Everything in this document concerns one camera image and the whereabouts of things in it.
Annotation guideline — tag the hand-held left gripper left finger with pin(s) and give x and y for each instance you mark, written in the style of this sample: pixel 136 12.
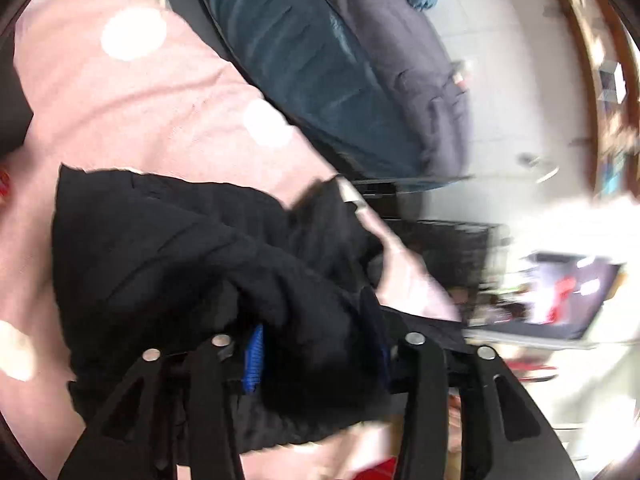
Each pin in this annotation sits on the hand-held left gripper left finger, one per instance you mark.
pixel 254 360

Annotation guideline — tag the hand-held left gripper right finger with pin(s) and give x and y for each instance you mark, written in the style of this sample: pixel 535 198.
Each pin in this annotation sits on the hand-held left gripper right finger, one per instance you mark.
pixel 384 365

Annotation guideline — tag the black jacket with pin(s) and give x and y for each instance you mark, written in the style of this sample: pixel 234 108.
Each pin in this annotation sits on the black jacket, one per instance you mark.
pixel 175 260

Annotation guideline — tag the black crate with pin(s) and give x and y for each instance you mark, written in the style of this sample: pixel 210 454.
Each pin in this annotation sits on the black crate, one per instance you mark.
pixel 450 255

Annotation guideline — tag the laptop with lit screen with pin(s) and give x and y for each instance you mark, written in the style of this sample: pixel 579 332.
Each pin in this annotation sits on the laptop with lit screen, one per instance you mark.
pixel 560 300

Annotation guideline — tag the pink polka dot blanket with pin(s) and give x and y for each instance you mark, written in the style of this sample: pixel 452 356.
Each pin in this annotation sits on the pink polka dot blanket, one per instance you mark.
pixel 125 110

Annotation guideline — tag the teal and grey duvet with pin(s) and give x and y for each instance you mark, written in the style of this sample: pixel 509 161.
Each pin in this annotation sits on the teal and grey duvet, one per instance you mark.
pixel 325 70

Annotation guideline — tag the wooden shelf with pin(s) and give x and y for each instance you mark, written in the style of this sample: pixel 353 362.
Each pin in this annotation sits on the wooden shelf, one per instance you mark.
pixel 607 110

